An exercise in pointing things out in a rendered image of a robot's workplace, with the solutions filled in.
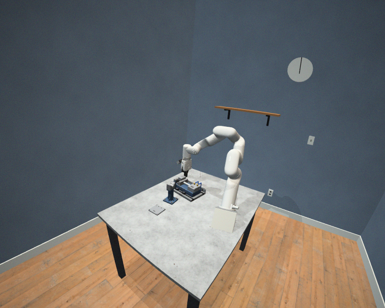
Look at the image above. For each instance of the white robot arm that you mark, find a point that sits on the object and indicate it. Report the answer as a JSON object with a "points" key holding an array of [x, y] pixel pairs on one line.
{"points": [[234, 158]]}

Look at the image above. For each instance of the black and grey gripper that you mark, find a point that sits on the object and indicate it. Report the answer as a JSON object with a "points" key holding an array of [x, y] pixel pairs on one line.
{"points": [[186, 165]]}

